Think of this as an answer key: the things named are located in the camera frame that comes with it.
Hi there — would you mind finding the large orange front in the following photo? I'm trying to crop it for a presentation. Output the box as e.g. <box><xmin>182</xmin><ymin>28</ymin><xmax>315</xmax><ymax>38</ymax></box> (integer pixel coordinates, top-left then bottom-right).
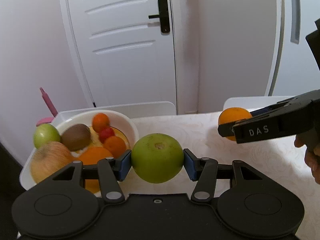
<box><xmin>76</xmin><ymin>147</ymin><xmax>113</xmax><ymax>193</ymax></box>

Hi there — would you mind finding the small tangerine front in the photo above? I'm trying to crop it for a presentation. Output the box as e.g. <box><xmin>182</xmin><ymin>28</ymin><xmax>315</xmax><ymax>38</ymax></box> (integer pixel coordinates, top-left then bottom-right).
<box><xmin>103</xmin><ymin>135</ymin><xmax>127</xmax><ymax>158</ymax></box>

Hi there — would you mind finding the small tangerine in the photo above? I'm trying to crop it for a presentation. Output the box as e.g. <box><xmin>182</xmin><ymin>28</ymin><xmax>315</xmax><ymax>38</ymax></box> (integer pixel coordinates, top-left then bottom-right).
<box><xmin>103</xmin><ymin>135</ymin><xmax>127</xmax><ymax>158</ymax></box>
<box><xmin>92</xmin><ymin>113</ymin><xmax>110</xmax><ymax>133</ymax></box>

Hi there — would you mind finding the red cherry tomato front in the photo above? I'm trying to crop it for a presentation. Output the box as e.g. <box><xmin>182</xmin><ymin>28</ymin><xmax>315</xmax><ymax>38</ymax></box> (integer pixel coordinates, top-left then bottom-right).
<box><xmin>99</xmin><ymin>126</ymin><xmax>115</xmax><ymax>144</ymax></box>

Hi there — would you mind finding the green apple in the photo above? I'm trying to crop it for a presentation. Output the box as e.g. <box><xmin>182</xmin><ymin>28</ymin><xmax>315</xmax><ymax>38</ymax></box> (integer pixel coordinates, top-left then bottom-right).
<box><xmin>131</xmin><ymin>133</ymin><xmax>184</xmax><ymax>184</ymax></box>
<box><xmin>33</xmin><ymin>124</ymin><xmax>61</xmax><ymax>148</ymax></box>

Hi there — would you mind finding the brown kiwi fruit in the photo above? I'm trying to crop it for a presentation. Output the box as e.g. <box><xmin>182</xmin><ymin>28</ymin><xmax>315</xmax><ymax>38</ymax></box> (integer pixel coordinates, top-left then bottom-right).
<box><xmin>61</xmin><ymin>124</ymin><xmax>91</xmax><ymax>152</ymax></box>

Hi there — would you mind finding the yellowish old apple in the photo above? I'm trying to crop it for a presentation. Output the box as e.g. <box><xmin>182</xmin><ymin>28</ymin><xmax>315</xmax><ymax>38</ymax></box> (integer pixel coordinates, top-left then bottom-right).
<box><xmin>30</xmin><ymin>141</ymin><xmax>74</xmax><ymax>183</ymax></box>

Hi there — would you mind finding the person right hand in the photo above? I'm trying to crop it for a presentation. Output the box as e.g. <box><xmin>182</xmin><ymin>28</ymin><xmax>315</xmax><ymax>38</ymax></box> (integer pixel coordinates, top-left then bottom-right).
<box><xmin>294</xmin><ymin>135</ymin><xmax>320</xmax><ymax>184</ymax></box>

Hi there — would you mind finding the cream duck pattern plate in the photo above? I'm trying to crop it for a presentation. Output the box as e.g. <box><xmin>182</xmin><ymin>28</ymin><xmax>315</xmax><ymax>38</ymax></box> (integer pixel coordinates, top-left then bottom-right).
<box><xmin>55</xmin><ymin>110</ymin><xmax>139</xmax><ymax>165</ymax></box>

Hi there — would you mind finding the white wardrobe sliding door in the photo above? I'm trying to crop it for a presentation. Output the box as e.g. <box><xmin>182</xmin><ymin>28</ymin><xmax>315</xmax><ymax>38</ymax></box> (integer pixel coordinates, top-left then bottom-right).
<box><xmin>265</xmin><ymin>0</ymin><xmax>319</xmax><ymax>96</ymax></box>

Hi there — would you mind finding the person black clothing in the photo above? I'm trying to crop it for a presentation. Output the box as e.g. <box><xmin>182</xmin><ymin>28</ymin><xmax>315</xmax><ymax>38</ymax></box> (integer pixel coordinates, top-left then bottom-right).
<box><xmin>305</xmin><ymin>19</ymin><xmax>320</xmax><ymax>69</ymax></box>

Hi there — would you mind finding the pink dustpan broom set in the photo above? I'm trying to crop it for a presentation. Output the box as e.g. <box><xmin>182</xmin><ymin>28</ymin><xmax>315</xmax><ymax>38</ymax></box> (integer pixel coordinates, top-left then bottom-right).
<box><xmin>36</xmin><ymin>87</ymin><xmax>59</xmax><ymax>127</ymax></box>

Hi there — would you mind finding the black door handle lock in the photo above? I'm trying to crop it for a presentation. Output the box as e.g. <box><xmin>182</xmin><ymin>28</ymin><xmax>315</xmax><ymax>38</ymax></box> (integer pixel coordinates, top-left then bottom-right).
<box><xmin>148</xmin><ymin>0</ymin><xmax>170</xmax><ymax>34</ymax></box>

